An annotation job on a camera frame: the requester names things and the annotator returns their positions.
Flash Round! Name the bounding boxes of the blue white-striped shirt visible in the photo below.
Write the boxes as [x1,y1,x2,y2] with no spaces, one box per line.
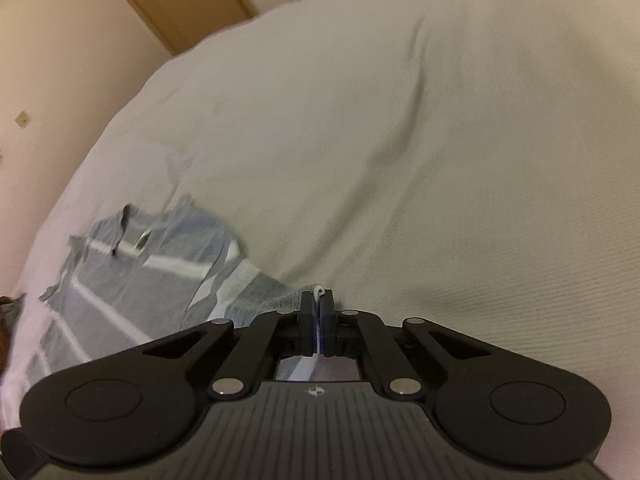
[10,195,326,383]

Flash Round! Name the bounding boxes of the brown garment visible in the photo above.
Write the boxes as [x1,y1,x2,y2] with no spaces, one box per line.
[0,295,23,366]

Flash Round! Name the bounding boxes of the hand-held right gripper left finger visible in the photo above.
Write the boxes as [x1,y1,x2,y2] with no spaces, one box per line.
[142,291,321,402]

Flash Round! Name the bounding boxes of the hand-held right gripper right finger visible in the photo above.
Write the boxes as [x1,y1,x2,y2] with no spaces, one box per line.
[321,291,499,402]

